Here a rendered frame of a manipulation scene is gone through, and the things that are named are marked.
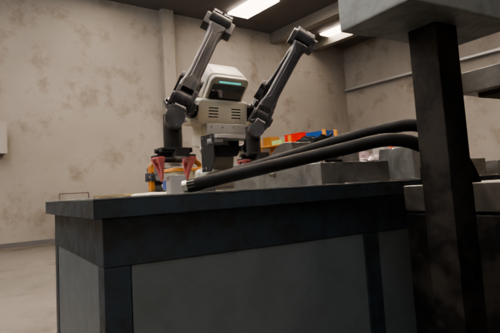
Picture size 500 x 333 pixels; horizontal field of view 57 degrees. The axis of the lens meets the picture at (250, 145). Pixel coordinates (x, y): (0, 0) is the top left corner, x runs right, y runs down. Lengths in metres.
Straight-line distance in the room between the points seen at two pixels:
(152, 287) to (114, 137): 9.41
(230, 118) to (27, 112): 7.96
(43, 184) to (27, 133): 1.04
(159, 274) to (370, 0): 0.63
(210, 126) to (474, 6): 1.38
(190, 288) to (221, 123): 1.25
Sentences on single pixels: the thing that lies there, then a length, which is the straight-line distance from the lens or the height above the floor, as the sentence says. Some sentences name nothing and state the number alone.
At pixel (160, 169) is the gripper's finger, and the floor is 0.87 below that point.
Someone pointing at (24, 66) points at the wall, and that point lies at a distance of 10.07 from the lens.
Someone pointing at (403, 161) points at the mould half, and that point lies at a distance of 1.62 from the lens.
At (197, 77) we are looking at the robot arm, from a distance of 1.47.
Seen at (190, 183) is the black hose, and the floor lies 0.82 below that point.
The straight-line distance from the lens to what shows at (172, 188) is 1.37.
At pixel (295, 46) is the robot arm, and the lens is 1.90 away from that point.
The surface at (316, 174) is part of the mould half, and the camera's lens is 1.28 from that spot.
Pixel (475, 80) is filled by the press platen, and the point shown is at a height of 1.01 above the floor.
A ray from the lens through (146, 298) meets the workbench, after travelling 0.93.
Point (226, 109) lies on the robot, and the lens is 2.12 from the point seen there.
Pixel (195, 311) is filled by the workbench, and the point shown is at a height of 0.57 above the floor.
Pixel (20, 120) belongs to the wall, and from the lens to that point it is 9.83.
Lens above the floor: 0.80
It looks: 5 degrees up
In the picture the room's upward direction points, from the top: 3 degrees counter-clockwise
